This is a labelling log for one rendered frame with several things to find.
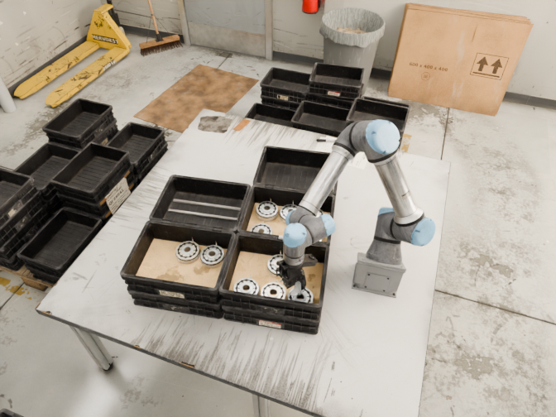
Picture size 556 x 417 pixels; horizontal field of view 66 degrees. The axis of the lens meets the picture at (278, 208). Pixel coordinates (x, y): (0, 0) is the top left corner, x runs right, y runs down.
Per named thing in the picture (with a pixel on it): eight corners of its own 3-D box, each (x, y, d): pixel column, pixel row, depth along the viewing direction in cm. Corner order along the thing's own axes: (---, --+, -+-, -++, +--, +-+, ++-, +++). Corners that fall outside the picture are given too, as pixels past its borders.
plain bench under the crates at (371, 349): (421, 238, 301) (451, 161, 250) (378, 492, 198) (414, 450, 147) (213, 184, 338) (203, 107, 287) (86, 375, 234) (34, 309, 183)
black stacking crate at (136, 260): (237, 249, 192) (236, 232, 183) (219, 307, 172) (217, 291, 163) (153, 237, 196) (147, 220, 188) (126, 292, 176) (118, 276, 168)
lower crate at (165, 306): (239, 264, 200) (237, 247, 191) (222, 321, 180) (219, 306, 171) (157, 251, 204) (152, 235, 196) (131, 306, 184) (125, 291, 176)
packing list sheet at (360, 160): (374, 146, 260) (374, 145, 259) (366, 170, 245) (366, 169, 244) (321, 135, 267) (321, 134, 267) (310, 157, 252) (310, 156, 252)
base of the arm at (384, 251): (400, 261, 190) (405, 239, 189) (401, 266, 175) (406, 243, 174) (366, 253, 193) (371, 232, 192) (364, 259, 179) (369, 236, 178)
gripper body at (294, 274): (275, 276, 162) (275, 257, 153) (294, 266, 165) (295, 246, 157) (287, 290, 158) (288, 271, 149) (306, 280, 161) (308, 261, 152)
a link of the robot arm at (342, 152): (342, 115, 169) (276, 220, 162) (359, 113, 159) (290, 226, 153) (360, 132, 174) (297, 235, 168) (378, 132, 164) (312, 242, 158)
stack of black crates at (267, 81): (313, 109, 383) (316, 74, 359) (304, 128, 364) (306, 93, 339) (271, 101, 392) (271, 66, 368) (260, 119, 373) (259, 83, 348)
